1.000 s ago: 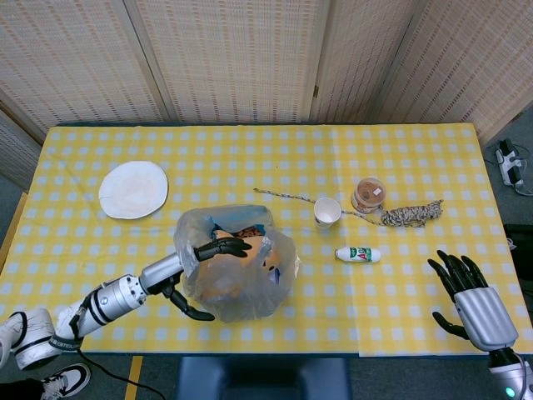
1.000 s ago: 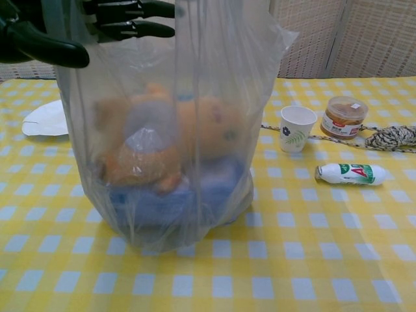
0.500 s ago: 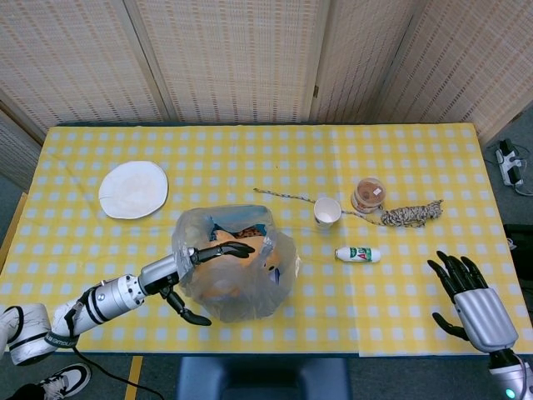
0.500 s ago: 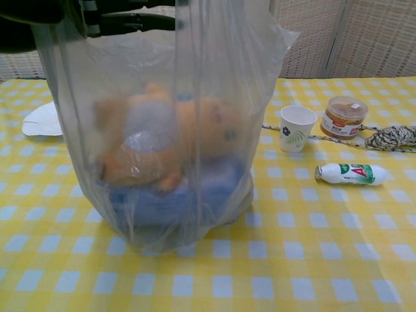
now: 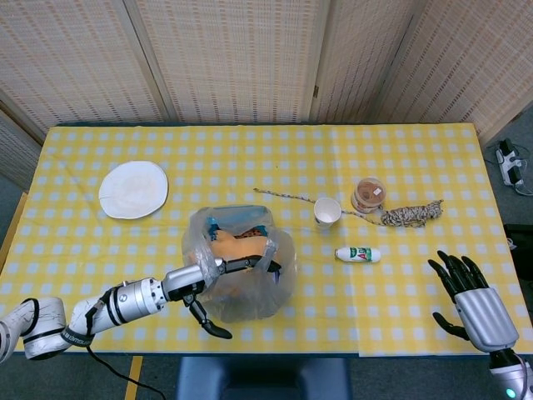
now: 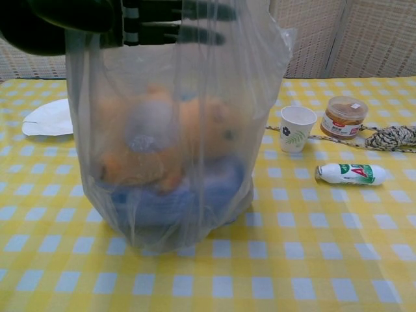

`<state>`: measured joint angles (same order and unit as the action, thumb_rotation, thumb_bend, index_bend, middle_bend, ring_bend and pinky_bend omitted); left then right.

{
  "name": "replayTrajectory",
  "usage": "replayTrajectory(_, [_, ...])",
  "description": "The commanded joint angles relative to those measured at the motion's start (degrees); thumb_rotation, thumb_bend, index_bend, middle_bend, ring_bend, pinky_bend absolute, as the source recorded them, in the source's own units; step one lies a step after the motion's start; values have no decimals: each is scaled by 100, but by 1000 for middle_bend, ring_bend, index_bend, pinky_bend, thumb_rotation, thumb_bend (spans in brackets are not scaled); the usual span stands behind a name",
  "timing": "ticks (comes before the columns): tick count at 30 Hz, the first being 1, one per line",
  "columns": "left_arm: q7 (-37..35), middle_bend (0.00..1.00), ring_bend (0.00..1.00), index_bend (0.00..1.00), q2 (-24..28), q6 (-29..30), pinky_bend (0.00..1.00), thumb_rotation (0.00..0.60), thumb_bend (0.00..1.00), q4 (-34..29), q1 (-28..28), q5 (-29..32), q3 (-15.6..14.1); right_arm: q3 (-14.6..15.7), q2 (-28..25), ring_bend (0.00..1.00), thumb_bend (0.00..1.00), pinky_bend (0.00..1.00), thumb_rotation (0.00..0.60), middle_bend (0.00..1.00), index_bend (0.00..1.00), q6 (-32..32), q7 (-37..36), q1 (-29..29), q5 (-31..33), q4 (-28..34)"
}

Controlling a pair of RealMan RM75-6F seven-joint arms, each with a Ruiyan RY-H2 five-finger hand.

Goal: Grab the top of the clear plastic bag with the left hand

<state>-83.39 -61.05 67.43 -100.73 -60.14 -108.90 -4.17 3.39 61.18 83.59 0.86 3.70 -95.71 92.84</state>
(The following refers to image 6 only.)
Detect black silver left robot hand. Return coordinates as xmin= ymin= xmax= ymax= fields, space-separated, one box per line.
xmin=0 ymin=0 xmax=237 ymax=59

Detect grey translucent plastic bag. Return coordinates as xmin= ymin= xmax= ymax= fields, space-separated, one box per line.
xmin=64 ymin=0 xmax=298 ymax=255

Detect yellow white checkered tablecloth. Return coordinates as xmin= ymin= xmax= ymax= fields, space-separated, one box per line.
xmin=0 ymin=76 xmax=416 ymax=312

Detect white paper plate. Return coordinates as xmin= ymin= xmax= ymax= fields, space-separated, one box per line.
xmin=21 ymin=97 xmax=75 ymax=138

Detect orange plush toy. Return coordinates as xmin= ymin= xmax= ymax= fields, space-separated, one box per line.
xmin=96 ymin=84 xmax=242 ymax=193

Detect white paper cup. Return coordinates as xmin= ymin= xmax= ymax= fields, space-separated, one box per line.
xmin=280 ymin=105 xmax=319 ymax=155

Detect clear jar brown contents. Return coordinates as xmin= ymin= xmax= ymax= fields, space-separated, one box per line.
xmin=320 ymin=96 xmax=368 ymax=141

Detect beige woven folding screen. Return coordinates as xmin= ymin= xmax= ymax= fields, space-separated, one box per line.
xmin=0 ymin=0 xmax=416 ymax=82

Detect white green-label milk bottle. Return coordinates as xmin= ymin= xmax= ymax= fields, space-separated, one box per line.
xmin=314 ymin=162 xmax=387 ymax=188

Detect black white braided rope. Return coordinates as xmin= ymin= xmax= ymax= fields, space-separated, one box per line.
xmin=265 ymin=124 xmax=416 ymax=155

